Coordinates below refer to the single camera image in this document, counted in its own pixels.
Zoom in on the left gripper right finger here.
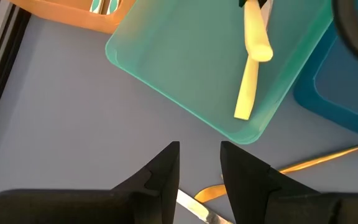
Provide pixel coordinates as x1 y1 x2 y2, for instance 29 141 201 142
221 141 281 224

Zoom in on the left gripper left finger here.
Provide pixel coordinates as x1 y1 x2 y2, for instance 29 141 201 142
112 141 180 224

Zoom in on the yellow handled knife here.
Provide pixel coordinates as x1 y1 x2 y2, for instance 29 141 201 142
243 0 274 62
233 55 260 121

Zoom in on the blue plastic bin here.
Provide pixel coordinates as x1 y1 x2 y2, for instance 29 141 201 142
293 0 358 144

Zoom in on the gold metal knife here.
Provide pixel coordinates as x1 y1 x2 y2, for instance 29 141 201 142
193 142 358 203

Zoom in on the green plastic bin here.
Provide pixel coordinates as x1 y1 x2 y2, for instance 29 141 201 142
105 0 335 146

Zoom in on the blue-grey table mat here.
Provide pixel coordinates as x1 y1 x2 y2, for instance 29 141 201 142
0 15 358 224

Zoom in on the orange plastic bin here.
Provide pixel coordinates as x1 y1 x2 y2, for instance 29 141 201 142
9 0 136 34

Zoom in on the black table frame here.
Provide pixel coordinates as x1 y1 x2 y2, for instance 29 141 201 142
0 0 32 150

